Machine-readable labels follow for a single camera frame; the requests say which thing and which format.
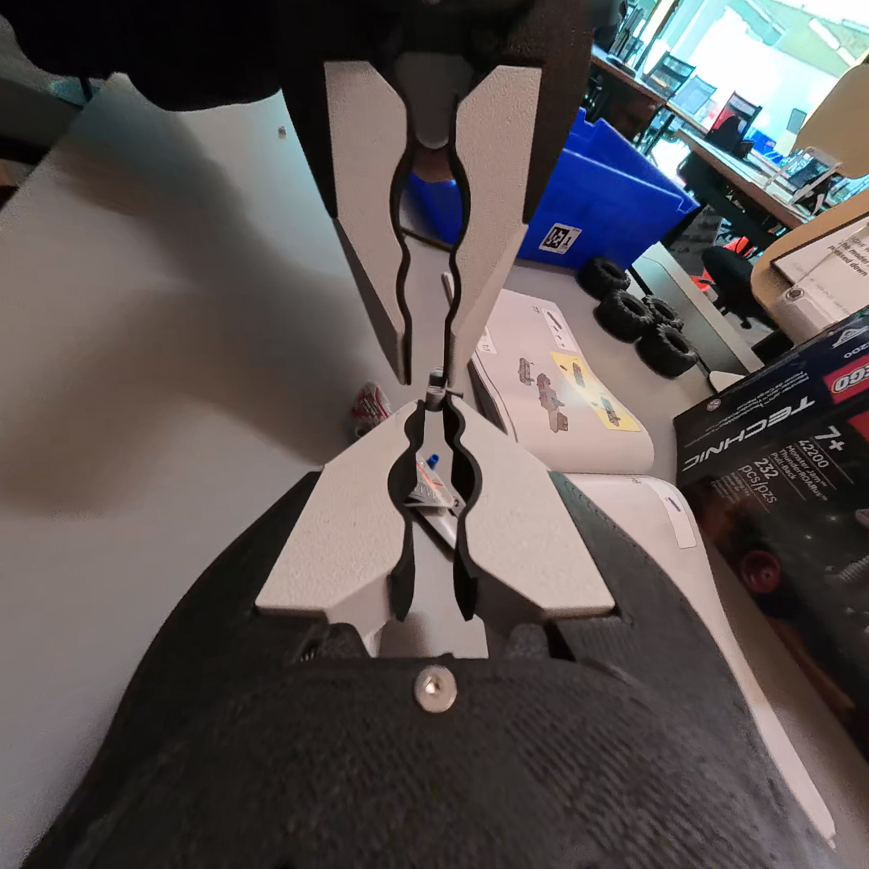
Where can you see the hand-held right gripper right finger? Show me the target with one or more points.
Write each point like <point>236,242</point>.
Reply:
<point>536,536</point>

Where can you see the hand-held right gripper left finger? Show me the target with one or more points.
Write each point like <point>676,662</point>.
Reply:
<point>332,529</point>

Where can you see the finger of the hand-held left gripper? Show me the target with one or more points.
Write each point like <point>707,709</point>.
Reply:
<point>499,170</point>
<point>360,170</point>

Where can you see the grey red-stickered toy panel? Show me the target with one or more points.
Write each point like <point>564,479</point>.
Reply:
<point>370,407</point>

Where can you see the grey toy brick assembly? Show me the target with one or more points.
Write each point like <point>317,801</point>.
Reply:
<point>434,390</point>

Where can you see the thin black rod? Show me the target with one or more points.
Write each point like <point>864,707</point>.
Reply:
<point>445,363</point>

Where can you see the blue plastic bin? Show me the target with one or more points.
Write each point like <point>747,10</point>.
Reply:
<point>597,197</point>

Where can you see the white instruction booklet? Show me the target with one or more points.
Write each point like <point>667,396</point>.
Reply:
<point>529,380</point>

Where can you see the black mesh chair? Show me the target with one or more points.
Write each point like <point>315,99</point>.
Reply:
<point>672,71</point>

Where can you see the black red chair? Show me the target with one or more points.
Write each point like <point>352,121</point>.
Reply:
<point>730,129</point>

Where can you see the black toy set box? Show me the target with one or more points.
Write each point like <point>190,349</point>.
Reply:
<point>781,543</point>

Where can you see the black office chair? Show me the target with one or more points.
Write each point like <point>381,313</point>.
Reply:
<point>726,265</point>

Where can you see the long wooden table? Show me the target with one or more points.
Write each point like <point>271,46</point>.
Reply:
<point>747,180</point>

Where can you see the round wooden table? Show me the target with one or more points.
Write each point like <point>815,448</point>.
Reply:
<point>764,261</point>

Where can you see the beige rounded panel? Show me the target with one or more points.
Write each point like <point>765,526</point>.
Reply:
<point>842,115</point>

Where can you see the white paper sign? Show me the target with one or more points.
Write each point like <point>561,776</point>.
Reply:
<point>835,261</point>

